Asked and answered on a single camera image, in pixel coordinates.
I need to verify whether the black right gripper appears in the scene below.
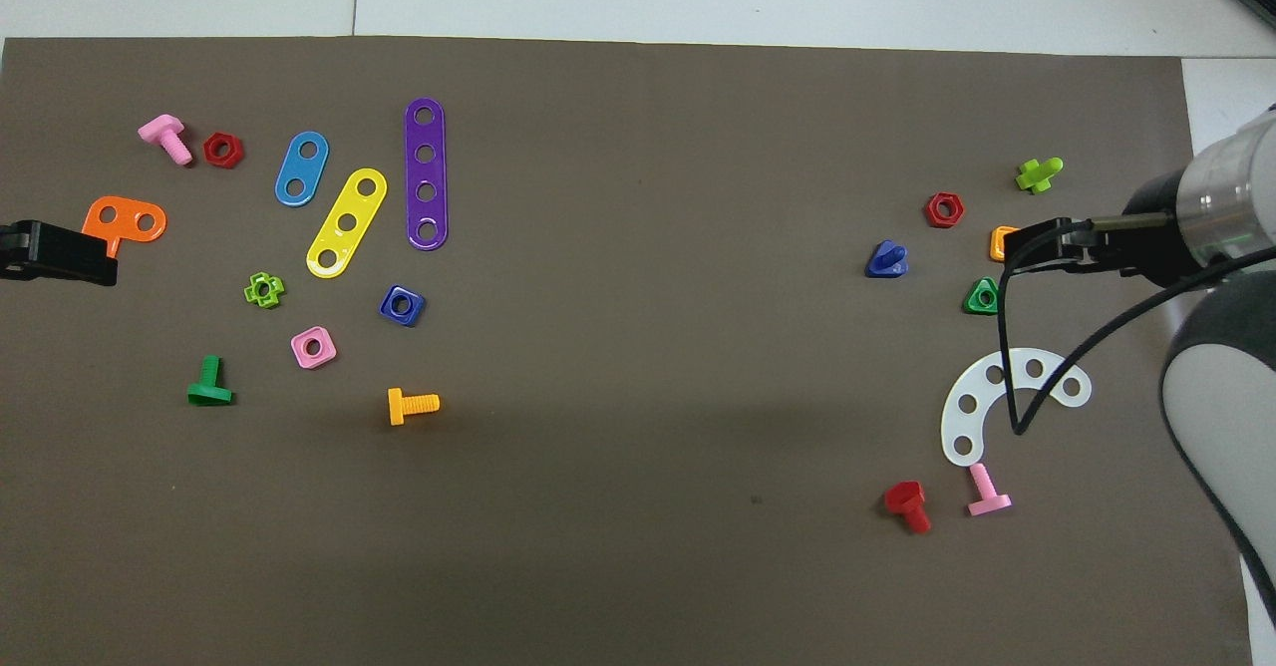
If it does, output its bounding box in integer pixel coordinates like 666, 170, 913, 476
1004, 172, 1197, 284

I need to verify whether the yellow three-hole strip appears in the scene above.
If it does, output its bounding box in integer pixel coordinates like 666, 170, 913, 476
306, 167, 388, 279

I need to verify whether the blue two-hole strip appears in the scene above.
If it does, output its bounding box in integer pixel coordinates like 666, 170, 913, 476
274, 131, 330, 207

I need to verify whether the blue square nut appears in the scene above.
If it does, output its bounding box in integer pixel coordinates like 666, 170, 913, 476
379, 284, 427, 328

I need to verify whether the blue plastic screw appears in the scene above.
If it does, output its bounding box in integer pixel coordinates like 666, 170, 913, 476
864, 240, 910, 279

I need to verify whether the pink plastic screw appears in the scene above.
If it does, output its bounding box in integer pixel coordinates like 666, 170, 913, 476
138, 114, 194, 167
967, 463, 1013, 518

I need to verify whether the orange plastic screw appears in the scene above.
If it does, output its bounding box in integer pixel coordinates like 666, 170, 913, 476
387, 387, 442, 427

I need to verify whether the pink square nut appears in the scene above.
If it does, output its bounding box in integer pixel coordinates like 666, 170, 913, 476
290, 326, 338, 370

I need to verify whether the orange angled two-hole plate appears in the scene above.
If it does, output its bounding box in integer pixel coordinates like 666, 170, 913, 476
81, 195, 168, 259

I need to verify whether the brown table mat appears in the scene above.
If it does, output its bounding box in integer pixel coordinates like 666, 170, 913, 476
0, 36, 1255, 666

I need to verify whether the dark green plastic screw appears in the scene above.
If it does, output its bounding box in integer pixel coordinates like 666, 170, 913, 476
186, 355, 235, 407

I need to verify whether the white curved five-hole strip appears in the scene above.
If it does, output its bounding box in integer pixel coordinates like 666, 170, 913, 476
940, 347, 1094, 468

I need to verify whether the red plastic screw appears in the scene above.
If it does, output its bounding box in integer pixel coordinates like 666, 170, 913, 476
883, 481, 933, 535

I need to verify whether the purple four-hole strip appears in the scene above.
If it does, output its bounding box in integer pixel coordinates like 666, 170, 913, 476
404, 98, 450, 251

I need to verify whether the light green cross screw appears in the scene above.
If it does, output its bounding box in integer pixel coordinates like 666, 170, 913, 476
1015, 157, 1065, 194

